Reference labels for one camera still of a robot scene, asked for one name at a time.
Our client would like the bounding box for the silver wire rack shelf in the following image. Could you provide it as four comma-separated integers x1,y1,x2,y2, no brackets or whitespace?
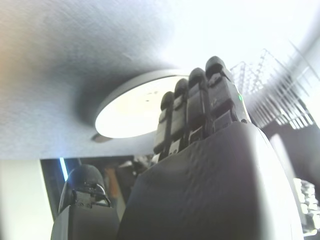
229,39,320,131

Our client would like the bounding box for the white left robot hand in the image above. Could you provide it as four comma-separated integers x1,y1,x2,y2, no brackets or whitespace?
51,56,301,240

